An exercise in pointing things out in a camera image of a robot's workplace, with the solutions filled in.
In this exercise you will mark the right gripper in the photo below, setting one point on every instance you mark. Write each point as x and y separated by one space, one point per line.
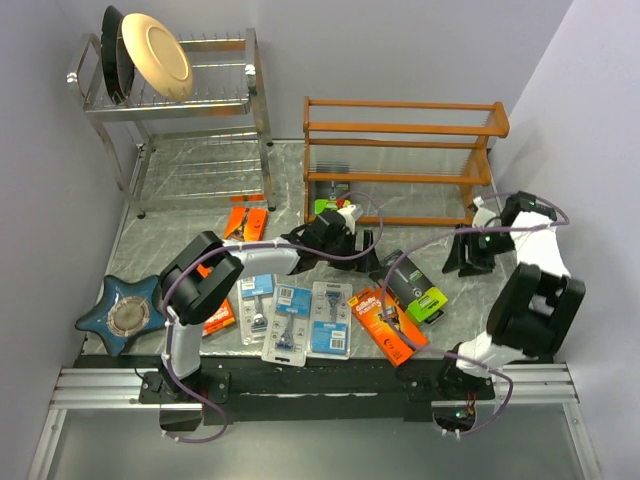
475 264

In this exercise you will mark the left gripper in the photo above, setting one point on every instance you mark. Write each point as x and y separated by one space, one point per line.
365 264

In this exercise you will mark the green black razor box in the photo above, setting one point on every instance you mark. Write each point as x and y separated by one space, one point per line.
415 293
327 193

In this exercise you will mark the orange Fusion5 razor box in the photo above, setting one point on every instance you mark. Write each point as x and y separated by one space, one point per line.
390 328

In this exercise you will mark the blue razor blister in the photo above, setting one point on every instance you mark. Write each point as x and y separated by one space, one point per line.
330 321
287 334
255 297

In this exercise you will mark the wooden two-tier shelf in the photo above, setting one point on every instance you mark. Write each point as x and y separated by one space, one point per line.
422 162

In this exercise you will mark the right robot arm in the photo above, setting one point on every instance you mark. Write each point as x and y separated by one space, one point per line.
532 314

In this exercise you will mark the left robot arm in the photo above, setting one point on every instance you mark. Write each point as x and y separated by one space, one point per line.
195 284

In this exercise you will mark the orange razor box back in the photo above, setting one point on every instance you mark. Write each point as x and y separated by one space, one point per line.
246 224

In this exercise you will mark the orange razor box left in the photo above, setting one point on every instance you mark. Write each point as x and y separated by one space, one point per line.
221 319

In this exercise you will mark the steel dish rack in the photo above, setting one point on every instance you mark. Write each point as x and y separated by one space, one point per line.
210 149

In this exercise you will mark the blue star-shaped dish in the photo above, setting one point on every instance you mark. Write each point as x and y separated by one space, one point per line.
124 312

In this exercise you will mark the cream plate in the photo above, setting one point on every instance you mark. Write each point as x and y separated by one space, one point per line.
158 56

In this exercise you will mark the black plate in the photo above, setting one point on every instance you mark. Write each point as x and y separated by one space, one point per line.
117 66

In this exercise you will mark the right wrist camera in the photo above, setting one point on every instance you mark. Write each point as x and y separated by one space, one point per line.
483 217

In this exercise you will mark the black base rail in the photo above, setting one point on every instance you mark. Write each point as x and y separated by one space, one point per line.
248 389

